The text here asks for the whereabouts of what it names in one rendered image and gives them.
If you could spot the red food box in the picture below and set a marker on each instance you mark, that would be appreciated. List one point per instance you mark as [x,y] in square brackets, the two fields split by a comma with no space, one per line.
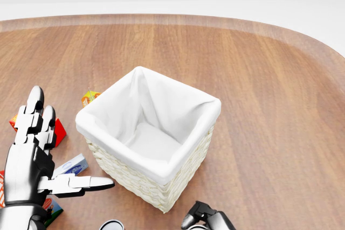
[60,131]

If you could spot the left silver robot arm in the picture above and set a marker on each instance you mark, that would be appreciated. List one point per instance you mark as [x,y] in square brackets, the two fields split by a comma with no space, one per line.
[16,217]

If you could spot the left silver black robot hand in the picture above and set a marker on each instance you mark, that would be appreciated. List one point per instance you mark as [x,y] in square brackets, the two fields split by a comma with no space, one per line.
[20,165]

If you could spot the white blue printed box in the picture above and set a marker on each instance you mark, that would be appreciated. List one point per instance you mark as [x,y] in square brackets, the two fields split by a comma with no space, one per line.
[72,166]

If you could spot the silver tin can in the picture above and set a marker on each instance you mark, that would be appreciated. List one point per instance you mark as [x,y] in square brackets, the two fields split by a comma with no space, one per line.
[111,225]

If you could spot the yellow orange juice carton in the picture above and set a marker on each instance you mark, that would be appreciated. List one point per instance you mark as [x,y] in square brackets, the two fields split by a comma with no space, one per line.
[89,98]

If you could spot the green orange printed box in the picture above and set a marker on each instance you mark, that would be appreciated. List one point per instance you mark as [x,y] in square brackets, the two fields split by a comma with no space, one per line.
[52,209]

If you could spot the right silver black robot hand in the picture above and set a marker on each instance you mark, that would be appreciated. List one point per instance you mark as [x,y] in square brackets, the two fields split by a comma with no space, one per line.
[207,217]

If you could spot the white wicker basket with liner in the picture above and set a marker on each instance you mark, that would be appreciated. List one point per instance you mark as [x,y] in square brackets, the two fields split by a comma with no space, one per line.
[151,135]

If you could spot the orange white printed box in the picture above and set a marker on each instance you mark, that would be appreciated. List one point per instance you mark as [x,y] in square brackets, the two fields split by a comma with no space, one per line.
[1,189]

